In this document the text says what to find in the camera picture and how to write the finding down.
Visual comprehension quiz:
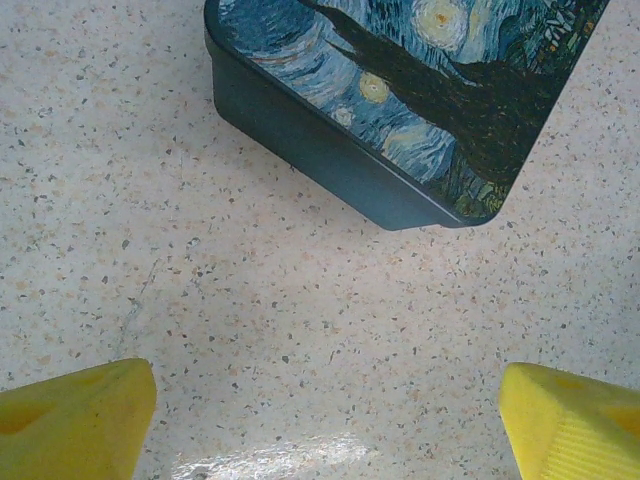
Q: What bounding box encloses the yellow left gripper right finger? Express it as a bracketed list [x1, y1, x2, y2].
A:
[499, 361, 640, 480]

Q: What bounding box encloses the starry night print tin box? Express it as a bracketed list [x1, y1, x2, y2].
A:
[203, 0, 612, 232]

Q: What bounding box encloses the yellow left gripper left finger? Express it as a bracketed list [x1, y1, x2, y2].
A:
[0, 357, 158, 480]

